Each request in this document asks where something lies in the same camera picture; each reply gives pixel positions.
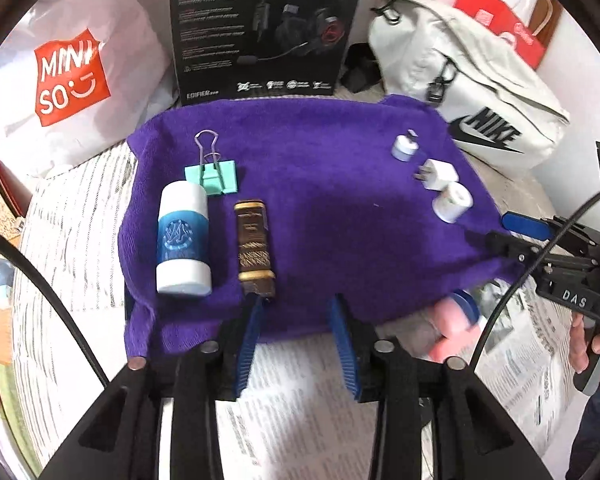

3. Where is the white Miniso plastic bag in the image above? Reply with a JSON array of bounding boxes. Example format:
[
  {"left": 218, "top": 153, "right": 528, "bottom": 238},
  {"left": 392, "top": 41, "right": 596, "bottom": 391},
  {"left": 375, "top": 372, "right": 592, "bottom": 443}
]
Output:
[{"left": 0, "top": 0, "right": 175, "bottom": 180}]

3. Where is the purple towel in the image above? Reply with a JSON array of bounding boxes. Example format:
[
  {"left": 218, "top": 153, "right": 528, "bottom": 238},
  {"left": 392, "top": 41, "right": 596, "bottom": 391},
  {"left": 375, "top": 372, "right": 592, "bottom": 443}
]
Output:
[{"left": 118, "top": 96, "right": 520, "bottom": 358}]

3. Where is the black cable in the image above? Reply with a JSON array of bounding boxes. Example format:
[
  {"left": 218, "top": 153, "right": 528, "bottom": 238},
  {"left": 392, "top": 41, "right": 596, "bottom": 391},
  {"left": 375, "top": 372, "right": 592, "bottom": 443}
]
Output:
[{"left": 0, "top": 221, "right": 112, "bottom": 388}]

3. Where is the white tape roll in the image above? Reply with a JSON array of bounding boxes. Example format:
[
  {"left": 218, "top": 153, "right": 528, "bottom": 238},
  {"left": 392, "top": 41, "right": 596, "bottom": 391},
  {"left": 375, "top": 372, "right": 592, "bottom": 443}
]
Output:
[{"left": 431, "top": 182, "right": 474, "bottom": 223}]

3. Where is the person's right hand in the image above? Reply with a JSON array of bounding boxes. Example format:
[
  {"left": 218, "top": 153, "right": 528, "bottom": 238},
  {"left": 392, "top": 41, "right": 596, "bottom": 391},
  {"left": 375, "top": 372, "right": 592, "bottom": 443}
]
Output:
[{"left": 569, "top": 313, "right": 600, "bottom": 373}]

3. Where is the white Nike waist bag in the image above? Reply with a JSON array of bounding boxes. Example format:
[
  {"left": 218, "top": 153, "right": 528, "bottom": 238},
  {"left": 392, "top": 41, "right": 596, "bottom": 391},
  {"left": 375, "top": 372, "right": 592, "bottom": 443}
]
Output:
[{"left": 368, "top": 0, "right": 569, "bottom": 178}]

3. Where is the small round white adapter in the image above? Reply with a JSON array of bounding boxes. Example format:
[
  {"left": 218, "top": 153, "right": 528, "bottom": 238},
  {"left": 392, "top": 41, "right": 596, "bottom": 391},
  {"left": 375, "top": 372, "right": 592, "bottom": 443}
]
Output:
[{"left": 391, "top": 129, "right": 419, "bottom": 162}]

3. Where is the pink bottle blue cap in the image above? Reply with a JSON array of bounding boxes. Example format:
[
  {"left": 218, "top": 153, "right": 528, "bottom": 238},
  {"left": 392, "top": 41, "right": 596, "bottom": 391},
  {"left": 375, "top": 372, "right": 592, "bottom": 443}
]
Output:
[{"left": 425, "top": 289, "right": 483, "bottom": 363}]

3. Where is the patterned brown book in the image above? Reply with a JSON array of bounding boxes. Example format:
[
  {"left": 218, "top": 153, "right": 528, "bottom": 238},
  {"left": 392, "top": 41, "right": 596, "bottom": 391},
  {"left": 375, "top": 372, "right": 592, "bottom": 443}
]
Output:
[{"left": 0, "top": 159, "right": 32, "bottom": 240}]

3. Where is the white square charger plug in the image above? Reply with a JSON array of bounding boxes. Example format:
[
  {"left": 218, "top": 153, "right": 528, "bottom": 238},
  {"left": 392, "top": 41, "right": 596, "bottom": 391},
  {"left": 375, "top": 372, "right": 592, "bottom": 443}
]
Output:
[{"left": 414, "top": 158, "right": 460, "bottom": 192}]

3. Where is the white blue cylindrical bottle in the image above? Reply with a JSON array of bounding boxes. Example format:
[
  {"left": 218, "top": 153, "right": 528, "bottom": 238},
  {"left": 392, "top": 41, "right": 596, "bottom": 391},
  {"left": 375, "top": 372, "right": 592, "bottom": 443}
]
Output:
[{"left": 156, "top": 181, "right": 212, "bottom": 298}]

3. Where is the black headset box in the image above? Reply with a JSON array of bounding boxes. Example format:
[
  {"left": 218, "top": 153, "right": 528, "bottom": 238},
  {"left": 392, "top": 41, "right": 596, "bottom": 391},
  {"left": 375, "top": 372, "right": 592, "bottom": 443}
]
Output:
[{"left": 170, "top": 0, "right": 358, "bottom": 105}]

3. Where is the green binder clip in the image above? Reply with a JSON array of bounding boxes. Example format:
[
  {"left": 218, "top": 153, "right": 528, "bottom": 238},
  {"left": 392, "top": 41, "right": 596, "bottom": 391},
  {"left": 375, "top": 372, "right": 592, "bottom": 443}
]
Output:
[{"left": 184, "top": 129, "right": 238, "bottom": 196}]

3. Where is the black gold-banded tube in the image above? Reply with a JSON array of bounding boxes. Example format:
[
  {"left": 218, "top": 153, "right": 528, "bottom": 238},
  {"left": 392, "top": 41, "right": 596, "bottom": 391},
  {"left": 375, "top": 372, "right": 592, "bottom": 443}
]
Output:
[{"left": 234, "top": 200, "right": 276, "bottom": 298}]

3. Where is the red paper shopping bag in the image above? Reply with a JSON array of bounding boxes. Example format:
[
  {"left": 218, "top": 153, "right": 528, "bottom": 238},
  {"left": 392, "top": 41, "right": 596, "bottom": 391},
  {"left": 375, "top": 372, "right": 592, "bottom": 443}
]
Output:
[{"left": 454, "top": 0, "right": 546, "bottom": 70}]

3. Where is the newspaper sheet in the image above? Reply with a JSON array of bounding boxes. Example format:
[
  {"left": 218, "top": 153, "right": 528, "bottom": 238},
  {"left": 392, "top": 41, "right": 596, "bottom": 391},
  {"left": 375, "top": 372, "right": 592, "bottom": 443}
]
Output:
[{"left": 12, "top": 144, "right": 576, "bottom": 479}]

